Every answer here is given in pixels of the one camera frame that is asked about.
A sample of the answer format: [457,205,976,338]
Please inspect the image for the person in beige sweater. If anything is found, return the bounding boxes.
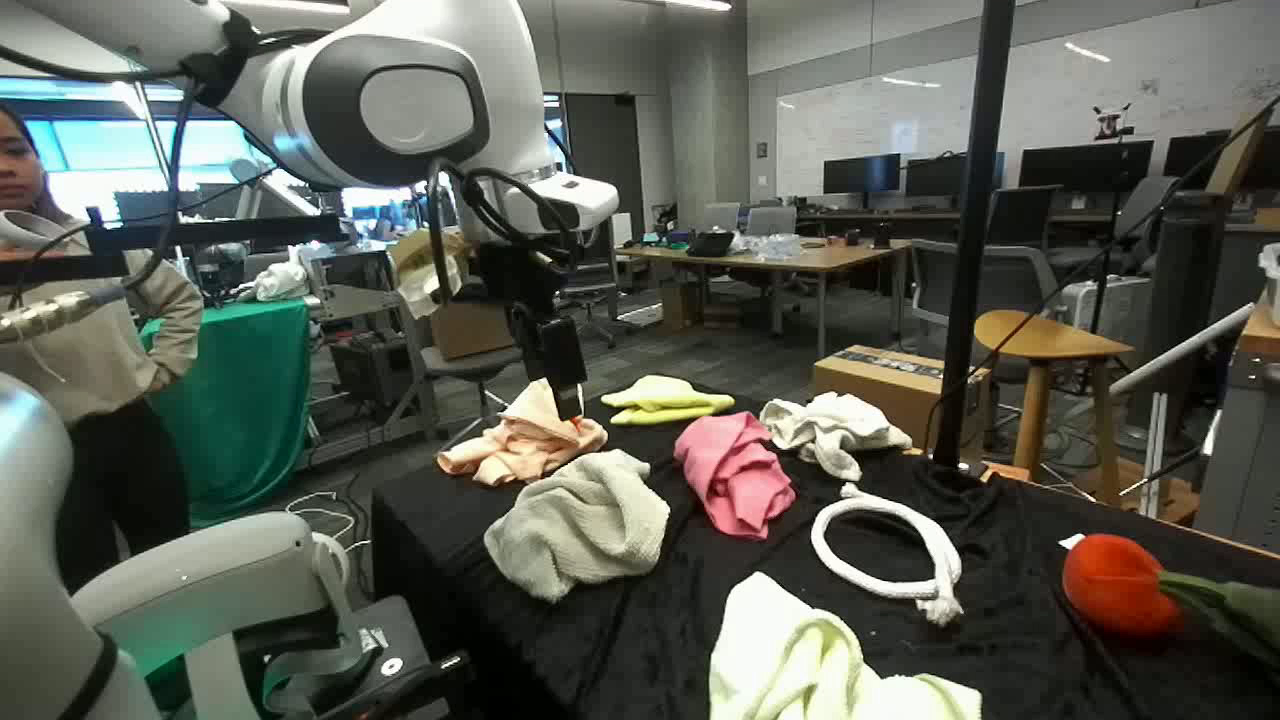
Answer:
[0,102,209,592]

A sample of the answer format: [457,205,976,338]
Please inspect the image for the long cardboard box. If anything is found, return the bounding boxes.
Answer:
[812,338,994,465]

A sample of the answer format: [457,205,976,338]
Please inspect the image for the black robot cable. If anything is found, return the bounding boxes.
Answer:
[436,161,590,273]

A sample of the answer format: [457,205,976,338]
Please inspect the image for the white floor cables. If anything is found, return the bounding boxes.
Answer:
[278,487,375,551]

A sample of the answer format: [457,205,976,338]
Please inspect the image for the yellow cloth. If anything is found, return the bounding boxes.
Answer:
[594,372,738,431]

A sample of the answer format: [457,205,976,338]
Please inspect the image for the grey workbench with wooden top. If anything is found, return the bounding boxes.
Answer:
[1191,294,1280,551]

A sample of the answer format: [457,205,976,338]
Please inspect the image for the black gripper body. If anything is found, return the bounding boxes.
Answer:
[509,292,590,396]

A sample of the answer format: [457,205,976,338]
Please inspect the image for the black velvet tablecloth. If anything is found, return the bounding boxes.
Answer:
[369,396,1280,720]

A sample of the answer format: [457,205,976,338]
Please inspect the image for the white rope ring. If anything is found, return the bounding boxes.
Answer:
[807,479,969,631]

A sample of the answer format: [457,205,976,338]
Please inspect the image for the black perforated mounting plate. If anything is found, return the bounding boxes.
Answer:
[255,592,471,720]

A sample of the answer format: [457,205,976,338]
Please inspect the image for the grey office chair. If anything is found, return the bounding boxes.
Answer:
[382,242,528,442]
[912,234,1060,322]

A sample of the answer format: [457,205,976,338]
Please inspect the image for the dark grey cabinet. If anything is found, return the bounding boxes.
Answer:
[1145,186,1264,356]

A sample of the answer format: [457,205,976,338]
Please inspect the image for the pale green white cloth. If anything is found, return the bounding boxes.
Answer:
[705,566,988,720]

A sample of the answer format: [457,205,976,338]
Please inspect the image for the white cloth with grey patch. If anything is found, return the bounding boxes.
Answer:
[757,388,920,483]

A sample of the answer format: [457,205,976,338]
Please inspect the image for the black vertical pole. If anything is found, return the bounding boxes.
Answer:
[928,0,1018,473]

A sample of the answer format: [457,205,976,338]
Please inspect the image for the black computer monitor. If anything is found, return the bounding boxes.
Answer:
[1161,122,1237,183]
[905,147,1009,205]
[1014,134,1155,194]
[821,152,905,209]

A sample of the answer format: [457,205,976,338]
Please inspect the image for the peach cloth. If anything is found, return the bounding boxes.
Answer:
[430,375,611,493]

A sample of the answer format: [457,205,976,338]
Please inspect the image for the orange plush with green stem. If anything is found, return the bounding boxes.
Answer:
[1060,533,1280,672]

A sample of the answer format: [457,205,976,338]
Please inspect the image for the small brown cardboard box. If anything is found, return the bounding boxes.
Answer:
[429,294,521,364]

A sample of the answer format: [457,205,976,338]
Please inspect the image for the large white waffle towel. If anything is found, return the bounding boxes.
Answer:
[479,447,677,608]

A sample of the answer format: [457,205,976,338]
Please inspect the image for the silver metal pole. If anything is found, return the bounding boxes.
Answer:
[1105,298,1264,524]

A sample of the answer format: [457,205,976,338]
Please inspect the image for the wooden office table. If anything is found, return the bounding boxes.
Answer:
[615,234,915,356]

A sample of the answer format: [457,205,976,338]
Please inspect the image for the green table cover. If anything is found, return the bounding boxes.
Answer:
[135,294,317,533]

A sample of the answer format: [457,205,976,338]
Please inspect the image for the pink cloth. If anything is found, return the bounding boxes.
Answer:
[666,408,798,544]

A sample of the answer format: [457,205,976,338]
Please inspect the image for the white plastic bag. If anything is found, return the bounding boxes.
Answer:
[240,256,317,303]

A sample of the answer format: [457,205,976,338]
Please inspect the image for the black horizontal bar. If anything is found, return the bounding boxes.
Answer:
[0,212,352,292]

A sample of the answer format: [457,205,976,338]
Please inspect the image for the wooden stool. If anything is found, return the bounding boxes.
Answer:
[972,309,1136,509]

